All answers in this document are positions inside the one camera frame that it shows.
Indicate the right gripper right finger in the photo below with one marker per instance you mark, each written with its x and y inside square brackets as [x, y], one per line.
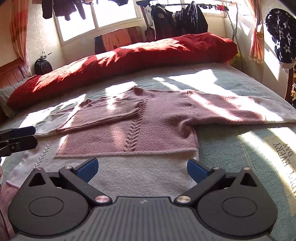
[205, 179]

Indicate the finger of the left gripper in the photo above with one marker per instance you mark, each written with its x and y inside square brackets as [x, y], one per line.
[17, 133]
[15, 145]

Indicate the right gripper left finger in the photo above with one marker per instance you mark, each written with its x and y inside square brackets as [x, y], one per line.
[76, 179]

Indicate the pink and white sweater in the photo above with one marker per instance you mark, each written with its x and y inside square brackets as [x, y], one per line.
[137, 122]

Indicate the metal clothes rack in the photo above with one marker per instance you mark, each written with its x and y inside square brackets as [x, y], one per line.
[229, 8]

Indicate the grey pillow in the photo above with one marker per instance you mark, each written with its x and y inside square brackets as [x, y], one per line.
[6, 93]

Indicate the wooden headboard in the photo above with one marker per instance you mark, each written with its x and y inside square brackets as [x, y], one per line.
[13, 72]

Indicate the black bag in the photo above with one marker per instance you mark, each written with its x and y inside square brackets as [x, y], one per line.
[42, 66]

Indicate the green plaid bed blanket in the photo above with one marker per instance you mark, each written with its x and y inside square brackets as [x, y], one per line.
[269, 150]

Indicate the yellow green bag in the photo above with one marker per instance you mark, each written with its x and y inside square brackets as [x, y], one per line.
[237, 62]

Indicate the orange left curtain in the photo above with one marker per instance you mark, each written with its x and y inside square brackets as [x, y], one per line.
[18, 28]

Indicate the orange hanging cloth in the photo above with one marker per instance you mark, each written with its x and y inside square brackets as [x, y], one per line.
[118, 38]

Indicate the red duvet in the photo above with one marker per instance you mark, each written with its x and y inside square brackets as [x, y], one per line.
[183, 50]

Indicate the wooden chair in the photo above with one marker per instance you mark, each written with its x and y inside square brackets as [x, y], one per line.
[290, 81]

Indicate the black hanging jacket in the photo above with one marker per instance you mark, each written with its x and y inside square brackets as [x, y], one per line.
[191, 20]

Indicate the black jacket with patch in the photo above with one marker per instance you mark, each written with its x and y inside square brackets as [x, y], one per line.
[164, 25]

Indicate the navy star-pattern garment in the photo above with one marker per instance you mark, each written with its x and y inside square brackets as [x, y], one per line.
[281, 25]

